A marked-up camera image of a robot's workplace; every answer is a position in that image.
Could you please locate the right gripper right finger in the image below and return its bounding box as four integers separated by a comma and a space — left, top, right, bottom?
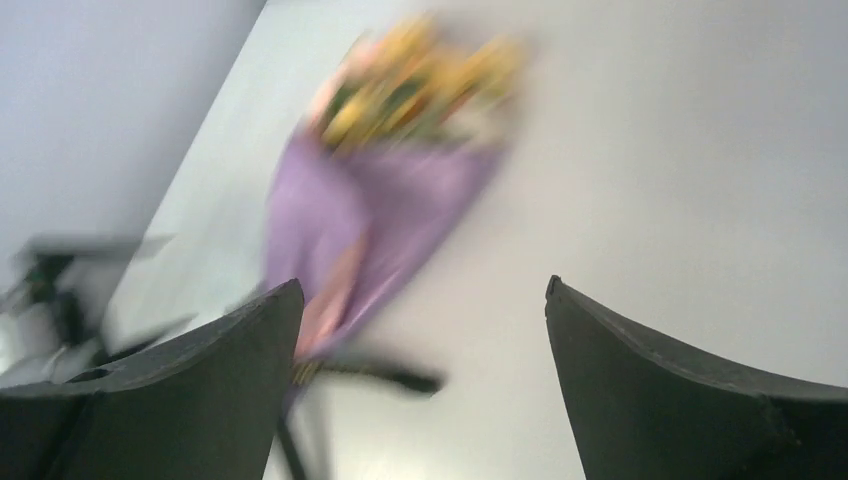
545, 276, 847, 479

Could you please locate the yellow rose stem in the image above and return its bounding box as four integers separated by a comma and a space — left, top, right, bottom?
305, 16, 524, 152

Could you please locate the pink purple wrapping paper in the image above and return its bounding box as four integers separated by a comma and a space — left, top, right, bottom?
264, 130, 505, 358

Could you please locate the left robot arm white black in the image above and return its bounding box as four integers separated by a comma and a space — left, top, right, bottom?
1, 234, 196, 388

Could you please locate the black strap loop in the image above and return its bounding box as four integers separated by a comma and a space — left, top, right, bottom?
275, 354, 445, 480

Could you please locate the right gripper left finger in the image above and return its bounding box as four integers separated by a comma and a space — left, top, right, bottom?
1, 280, 304, 480

